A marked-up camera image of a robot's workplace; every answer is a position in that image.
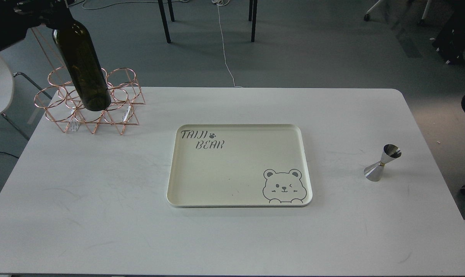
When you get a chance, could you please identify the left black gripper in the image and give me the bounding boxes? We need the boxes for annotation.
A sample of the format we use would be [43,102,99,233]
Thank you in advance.
[0,0,74,46]

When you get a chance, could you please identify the dark green wine bottle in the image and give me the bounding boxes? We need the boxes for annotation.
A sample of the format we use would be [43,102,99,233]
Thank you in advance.
[53,18,111,112]

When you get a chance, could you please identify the steel double jigger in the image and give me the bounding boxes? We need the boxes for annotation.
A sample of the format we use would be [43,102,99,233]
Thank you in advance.
[363,144,401,181]

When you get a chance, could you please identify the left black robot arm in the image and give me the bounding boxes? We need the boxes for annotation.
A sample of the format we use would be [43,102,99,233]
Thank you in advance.
[0,0,74,51]

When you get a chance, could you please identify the black table legs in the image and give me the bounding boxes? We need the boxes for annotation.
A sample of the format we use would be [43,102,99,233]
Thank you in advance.
[157,0,259,44]

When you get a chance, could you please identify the cream bear serving tray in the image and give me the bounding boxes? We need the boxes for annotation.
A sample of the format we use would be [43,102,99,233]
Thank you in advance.
[166,124,313,208]

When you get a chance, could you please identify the office chair base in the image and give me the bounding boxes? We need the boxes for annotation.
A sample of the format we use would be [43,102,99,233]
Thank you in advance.
[363,0,433,26]

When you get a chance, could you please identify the black equipment case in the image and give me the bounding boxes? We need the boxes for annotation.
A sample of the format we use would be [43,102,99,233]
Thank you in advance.
[432,0,465,65]

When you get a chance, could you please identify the copper wire bottle rack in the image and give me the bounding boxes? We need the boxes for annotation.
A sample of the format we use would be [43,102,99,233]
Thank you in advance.
[32,27,146,135]

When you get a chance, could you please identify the white floor cable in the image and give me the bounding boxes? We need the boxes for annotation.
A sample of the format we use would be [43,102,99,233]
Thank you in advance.
[211,0,243,88]

